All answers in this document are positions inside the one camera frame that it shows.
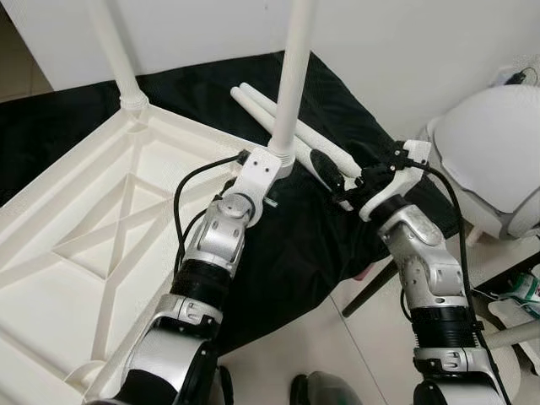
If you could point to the white plastic chair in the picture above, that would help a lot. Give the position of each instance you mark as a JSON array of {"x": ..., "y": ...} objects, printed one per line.
[{"x": 489, "y": 143}]

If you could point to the black table cloth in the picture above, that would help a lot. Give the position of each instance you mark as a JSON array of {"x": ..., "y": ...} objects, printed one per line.
[{"x": 287, "y": 245}]

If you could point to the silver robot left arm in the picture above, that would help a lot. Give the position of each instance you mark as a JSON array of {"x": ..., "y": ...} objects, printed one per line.
[{"x": 215, "y": 236}]

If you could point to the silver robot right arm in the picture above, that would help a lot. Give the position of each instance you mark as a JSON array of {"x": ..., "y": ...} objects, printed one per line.
[{"x": 422, "y": 253}]

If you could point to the grey green robot right leg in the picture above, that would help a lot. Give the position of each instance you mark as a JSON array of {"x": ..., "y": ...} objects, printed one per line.
[{"x": 325, "y": 391}]

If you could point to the white plastic table top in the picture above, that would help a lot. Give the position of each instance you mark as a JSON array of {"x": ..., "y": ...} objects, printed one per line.
[{"x": 51, "y": 253}]

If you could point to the green white packet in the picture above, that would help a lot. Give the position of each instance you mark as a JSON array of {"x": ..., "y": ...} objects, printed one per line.
[{"x": 523, "y": 287}]

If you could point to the black wall plug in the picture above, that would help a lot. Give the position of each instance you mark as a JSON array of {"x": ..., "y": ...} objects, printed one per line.
[{"x": 513, "y": 78}]

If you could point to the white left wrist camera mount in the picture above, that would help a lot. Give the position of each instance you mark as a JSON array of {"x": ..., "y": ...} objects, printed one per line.
[{"x": 261, "y": 169}]

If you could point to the grey green robot left leg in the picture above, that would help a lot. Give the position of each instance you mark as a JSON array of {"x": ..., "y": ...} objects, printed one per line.
[{"x": 222, "y": 386}]

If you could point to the grey green robot leg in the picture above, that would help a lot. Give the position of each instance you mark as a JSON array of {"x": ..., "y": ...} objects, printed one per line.
[
  {"x": 325, "y": 391},
  {"x": 222, "y": 386}
]

